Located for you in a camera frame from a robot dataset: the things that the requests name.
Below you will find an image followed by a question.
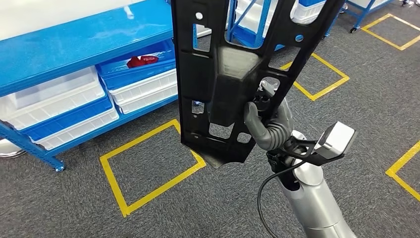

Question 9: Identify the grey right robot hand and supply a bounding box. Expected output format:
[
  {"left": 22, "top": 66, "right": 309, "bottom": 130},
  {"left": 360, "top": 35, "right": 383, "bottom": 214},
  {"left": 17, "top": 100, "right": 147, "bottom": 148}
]
[{"left": 243, "top": 80, "right": 294, "bottom": 139}]

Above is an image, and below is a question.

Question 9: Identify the black plastic frame part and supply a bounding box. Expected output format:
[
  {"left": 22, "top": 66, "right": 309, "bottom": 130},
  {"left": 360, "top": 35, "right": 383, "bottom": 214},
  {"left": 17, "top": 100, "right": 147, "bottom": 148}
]
[{"left": 170, "top": 0, "right": 345, "bottom": 170}]

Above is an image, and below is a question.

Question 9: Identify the blue metal shelf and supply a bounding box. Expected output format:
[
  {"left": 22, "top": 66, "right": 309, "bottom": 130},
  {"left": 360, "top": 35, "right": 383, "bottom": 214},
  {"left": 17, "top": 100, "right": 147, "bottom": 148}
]
[{"left": 0, "top": 0, "right": 179, "bottom": 173}]

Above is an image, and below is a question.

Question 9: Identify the blue metal rack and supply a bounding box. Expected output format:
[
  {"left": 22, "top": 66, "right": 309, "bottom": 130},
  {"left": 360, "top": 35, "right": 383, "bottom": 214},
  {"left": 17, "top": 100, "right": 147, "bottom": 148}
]
[{"left": 192, "top": 0, "right": 286, "bottom": 52}]

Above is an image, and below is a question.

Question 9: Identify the yellow floor tape square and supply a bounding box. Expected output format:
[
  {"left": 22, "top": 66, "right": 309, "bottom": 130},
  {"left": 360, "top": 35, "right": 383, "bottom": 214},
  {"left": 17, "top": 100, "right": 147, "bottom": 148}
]
[
  {"left": 280, "top": 52, "right": 350, "bottom": 102},
  {"left": 100, "top": 119, "right": 207, "bottom": 218}
]

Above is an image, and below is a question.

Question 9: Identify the white plastic crate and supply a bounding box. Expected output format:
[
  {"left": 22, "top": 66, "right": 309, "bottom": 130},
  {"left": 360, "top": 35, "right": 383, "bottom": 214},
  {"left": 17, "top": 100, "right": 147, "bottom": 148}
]
[
  {"left": 108, "top": 69, "right": 178, "bottom": 106},
  {"left": 33, "top": 108, "right": 119, "bottom": 151},
  {"left": 114, "top": 85, "right": 179, "bottom": 115}
]

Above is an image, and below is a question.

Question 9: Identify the white crate with blue lid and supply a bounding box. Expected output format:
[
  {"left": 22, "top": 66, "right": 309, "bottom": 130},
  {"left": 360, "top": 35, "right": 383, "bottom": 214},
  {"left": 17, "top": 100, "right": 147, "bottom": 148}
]
[{"left": 290, "top": 0, "right": 327, "bottom": 25}]

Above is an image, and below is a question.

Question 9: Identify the blue plastic crate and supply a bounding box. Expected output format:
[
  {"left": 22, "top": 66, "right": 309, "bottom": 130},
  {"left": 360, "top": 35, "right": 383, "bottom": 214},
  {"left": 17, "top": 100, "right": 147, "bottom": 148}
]
[
  {"left": 21, "top": 95, "right": 114, "bottom": 142},
  {"left": 96, "top": 41, "right": 176, "bottom": 91}
]

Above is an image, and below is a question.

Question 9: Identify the red item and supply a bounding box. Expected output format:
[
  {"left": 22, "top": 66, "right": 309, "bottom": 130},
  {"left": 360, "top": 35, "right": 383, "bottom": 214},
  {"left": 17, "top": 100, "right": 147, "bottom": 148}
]
[{"left": 127, "top": 55, "right": 159, "bottom": 69}]

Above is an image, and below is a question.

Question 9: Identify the blue trolley with casters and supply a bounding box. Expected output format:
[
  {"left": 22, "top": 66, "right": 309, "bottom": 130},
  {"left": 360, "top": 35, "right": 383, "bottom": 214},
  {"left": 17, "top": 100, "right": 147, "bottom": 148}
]
[{"left": 324, "top": 0, "right": 394, "bottom": 34}]

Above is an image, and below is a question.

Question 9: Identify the large translucent white crate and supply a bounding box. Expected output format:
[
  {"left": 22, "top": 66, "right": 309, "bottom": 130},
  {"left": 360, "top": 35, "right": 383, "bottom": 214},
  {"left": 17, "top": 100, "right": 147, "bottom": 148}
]
[{"left": 0, "top": 65, "right": 105, "bottom": 130}]

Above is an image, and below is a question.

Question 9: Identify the white board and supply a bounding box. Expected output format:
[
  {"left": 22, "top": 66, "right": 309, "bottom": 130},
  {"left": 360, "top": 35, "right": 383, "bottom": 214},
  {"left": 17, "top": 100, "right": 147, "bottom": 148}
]
[{"left": 0, "top": 0, "right": 145, "bottom": 41}]

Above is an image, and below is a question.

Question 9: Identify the round metal base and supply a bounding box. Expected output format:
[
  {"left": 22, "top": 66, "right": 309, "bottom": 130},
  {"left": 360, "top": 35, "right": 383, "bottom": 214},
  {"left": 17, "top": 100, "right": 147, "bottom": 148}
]
[{"left": 0, "top": 138, "right": 28, "bottom": 159}]

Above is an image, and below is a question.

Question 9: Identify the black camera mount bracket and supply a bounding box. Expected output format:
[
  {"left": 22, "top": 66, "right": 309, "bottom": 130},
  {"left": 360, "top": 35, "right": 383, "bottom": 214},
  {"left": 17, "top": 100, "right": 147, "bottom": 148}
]
[{"left": 267, "top": 136, "right": 345, "bottom": 168}]

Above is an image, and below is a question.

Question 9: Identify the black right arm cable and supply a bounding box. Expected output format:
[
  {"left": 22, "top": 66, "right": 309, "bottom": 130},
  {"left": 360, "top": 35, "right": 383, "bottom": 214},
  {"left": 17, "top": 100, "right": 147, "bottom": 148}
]
[{"left": 257, "top": 159, "right": 308, "bottom": 238}]

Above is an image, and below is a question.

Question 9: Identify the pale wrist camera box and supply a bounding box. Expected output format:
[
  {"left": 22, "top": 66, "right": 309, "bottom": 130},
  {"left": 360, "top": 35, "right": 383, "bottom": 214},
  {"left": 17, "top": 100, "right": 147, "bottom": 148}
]
[{"left": 314, "top": 121, "right": 358, "bottom": 162}]

